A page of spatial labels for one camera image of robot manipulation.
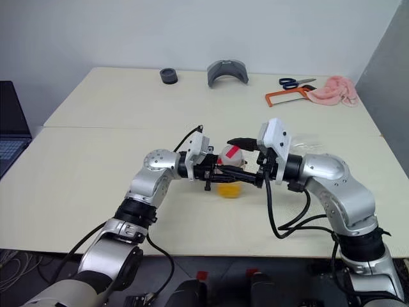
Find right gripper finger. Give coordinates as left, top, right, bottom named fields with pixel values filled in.
left=219, top=173, right=260, bottom=187
left=226, top=137, right=258, bottom=152

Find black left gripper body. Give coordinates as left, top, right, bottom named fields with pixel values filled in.
left=192, top=152, right=224, bottom=192

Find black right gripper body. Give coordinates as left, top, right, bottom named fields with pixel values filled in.
left=254, top=147, right=279, bottom=189

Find white bottle with yellow drink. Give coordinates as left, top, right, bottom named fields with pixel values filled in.
left=217, top=144, right=249, bottom=200

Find orange hacksaw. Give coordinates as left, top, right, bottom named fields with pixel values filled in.
left=264, top=84, right=317, bottom=109

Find grey curved plastic shell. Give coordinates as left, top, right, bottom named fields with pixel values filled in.
left=206, top=58, right=250, bottom=88

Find black round tape roll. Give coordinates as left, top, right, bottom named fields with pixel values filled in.
left=158, top=67, right=178, bottom=86

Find pink cloth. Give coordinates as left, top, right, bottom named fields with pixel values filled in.
left=308, top=75, right=359, bottom=108

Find dark laptop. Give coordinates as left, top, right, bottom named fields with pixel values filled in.
left=0, top=80, right=33, bottom=180

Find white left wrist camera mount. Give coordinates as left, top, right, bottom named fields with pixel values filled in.
left=186, top=132, right=212, bottom=183

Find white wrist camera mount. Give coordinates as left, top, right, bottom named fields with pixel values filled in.
left=186, top=132, right=212, bottom=183
left=257, top=117, right=293, bottom=185

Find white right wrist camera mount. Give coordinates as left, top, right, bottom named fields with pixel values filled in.
left=257, top=117, right=293, bottom=185

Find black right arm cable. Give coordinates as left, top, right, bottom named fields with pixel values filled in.
left=263, top=172, right=340, bottom=266

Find blue handled scissors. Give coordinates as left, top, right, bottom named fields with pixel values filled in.
left=279, top=77, right=317, bottom=90

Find white cable bundle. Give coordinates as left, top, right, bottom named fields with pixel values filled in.
left=0, top=248, right=44, bottom=281

